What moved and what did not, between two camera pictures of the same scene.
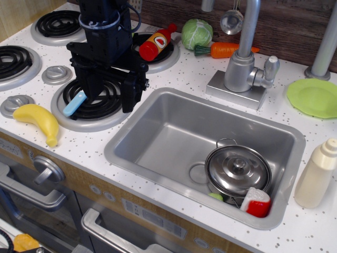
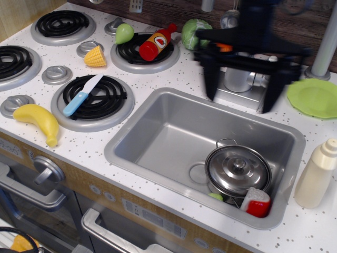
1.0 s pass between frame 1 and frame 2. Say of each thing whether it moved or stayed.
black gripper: moved
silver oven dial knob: stayed
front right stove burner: stayed
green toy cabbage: stayed
